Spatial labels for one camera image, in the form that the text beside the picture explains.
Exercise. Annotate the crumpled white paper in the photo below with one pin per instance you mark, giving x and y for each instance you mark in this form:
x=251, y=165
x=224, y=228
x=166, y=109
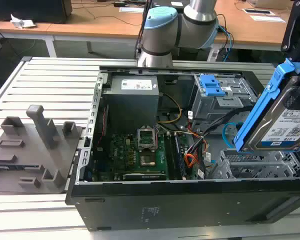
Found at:
x=22, y=23

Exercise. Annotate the black box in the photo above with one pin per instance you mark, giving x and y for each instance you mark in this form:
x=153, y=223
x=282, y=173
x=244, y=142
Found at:
x=27, y=10

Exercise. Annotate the wooden desk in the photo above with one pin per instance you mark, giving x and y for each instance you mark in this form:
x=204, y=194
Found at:
x=90, y=25

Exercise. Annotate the metal optical drive cage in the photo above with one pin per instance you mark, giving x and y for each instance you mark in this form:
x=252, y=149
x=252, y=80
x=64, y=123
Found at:
x=215, y=107

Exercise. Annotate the CPU socket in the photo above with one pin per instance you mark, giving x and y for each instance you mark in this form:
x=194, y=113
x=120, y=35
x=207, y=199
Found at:
x=148, y=160

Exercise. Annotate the grey power supply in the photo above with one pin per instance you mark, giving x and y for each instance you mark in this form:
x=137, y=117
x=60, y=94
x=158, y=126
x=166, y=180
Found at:
x=132, y=105

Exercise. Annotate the blue plastic cage latch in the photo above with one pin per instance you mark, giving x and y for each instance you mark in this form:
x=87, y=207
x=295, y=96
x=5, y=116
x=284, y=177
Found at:
x=211, y=85

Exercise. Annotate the black RAM slot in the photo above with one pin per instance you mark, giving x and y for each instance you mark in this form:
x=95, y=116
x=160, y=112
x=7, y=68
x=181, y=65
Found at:
x=171, y=157
x=176, y=157
x=180, y=157
x=167, y=157

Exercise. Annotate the black graphics card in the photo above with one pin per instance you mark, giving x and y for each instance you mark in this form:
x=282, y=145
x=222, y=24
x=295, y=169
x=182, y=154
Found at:
x=142, y=176

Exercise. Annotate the grey parts rack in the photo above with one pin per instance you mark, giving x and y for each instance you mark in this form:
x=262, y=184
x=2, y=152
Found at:
x=27, y=160

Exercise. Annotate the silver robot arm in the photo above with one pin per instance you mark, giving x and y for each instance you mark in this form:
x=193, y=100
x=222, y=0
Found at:
x=160, y=37

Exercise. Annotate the metal disk bay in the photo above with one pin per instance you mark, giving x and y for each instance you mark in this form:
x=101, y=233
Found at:
x=255, y=165

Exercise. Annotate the black PC case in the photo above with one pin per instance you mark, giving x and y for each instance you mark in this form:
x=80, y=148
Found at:
x=165, y=207

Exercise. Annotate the green motherboard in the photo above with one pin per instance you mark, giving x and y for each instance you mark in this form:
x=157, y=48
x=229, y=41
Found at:
x=125, y=150

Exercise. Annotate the hard disk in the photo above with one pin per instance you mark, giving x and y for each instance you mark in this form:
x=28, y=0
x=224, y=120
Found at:
x=277, y=120

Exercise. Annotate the white paper sheet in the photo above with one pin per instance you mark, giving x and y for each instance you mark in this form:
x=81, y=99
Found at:
x=267, y=18
x=130, y=10

